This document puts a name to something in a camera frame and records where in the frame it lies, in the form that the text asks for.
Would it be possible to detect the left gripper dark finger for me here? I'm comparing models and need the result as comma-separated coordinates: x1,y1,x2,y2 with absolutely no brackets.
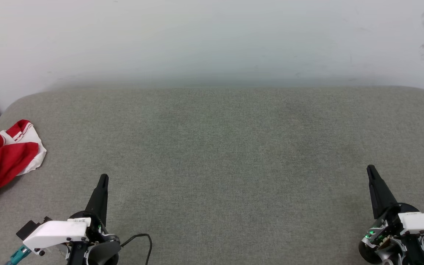
85,174,109,226

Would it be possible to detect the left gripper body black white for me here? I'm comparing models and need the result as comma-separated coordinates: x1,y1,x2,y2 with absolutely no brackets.
67,211,121,265

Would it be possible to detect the left camera cable teal plug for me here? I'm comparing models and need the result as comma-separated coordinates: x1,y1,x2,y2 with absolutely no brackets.
5,245,32,265

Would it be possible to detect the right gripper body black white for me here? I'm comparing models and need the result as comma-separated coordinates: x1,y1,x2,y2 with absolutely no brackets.
358,203,424,265

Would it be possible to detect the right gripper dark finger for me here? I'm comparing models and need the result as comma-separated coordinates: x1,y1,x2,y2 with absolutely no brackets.
367,165,399,220

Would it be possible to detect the grey fabric sofa cushion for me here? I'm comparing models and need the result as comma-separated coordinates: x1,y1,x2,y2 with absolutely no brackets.
0,85,424,265

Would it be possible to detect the left gripper thin black cable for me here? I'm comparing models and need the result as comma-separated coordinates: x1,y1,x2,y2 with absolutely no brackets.
120,234,153,265

